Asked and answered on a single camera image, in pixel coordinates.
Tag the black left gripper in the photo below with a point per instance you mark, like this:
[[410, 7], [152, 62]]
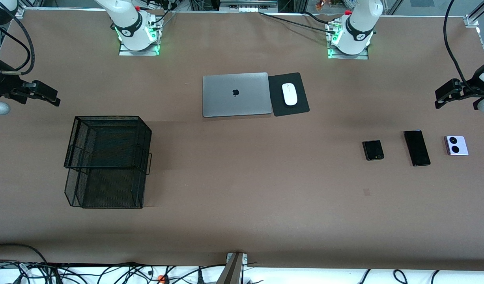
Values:
[[471, 89]]

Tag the lavender flip phone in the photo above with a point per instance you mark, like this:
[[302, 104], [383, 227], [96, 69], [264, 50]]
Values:
[[456, 145]]

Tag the long black smartphone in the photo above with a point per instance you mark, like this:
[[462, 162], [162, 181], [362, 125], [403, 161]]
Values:
[[417, 148]]

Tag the small black flip phone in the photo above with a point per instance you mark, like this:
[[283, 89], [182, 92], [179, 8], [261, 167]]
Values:
[[373, 150]]

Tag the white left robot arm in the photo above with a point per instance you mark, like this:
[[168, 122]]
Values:
[[358, 31]]

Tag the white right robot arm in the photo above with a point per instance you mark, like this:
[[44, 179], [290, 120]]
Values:
[[133, 31]]

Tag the black mesh two-tier tray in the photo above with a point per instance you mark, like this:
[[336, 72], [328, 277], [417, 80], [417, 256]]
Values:
[[107, 161]]

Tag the white computer mouse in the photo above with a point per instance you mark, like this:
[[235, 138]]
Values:
[[289, 94]]

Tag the black mouse pad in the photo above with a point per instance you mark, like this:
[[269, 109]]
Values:
[[277, 98]]

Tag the silver closed laptop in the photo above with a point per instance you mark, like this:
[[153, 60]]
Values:
[[236, 94]]

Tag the white power strip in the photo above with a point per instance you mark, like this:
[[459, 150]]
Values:
[[247, 6]]

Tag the aluminium frame bracket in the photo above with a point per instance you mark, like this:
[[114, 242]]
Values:
[[23, 12], [471, 20]]

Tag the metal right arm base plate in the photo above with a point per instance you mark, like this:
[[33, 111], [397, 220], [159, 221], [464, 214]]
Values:
[[125, 52]]

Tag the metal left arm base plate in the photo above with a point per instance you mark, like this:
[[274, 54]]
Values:
[[334, 56]]

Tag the grey metal camera pole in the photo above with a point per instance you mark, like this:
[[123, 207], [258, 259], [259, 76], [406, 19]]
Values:
[[232, 270]]

